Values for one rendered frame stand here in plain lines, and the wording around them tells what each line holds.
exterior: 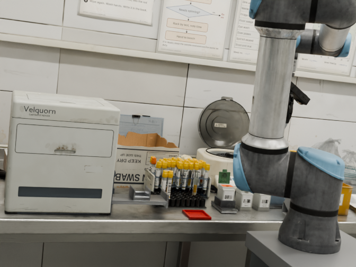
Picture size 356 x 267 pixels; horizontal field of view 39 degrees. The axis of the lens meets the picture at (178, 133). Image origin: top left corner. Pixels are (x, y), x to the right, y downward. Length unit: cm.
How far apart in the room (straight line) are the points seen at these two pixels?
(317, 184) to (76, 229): 63
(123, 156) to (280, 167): 65
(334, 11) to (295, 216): 48
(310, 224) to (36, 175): 70
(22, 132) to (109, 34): 77
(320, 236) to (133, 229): 50
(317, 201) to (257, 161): 17
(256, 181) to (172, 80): 94
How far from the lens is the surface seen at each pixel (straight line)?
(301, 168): 122
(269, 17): 115
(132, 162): 171
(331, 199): 124
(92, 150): 137
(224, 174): 161
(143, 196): 150
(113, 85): 200
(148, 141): 200
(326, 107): 242
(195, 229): 147
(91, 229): 139
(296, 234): 125
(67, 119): 134
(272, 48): 117
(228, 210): 157
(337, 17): 118
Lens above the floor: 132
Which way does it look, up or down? 8 degrees down
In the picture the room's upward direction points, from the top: 7 degrees clockwise
